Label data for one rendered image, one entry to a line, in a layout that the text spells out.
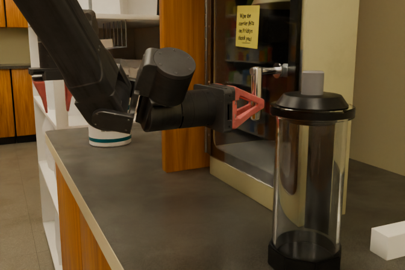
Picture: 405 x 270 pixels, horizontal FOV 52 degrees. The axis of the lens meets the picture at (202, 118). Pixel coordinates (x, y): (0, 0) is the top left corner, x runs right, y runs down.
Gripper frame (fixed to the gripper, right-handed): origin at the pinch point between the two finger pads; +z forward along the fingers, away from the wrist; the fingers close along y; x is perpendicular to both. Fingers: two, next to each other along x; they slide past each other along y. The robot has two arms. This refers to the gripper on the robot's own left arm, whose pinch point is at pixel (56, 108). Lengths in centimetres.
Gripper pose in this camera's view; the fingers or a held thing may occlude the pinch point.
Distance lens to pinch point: 98.5
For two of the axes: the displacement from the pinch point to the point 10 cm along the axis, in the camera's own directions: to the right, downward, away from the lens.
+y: 9.0, -0.9, 4.3
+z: 0.1, 9.8, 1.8
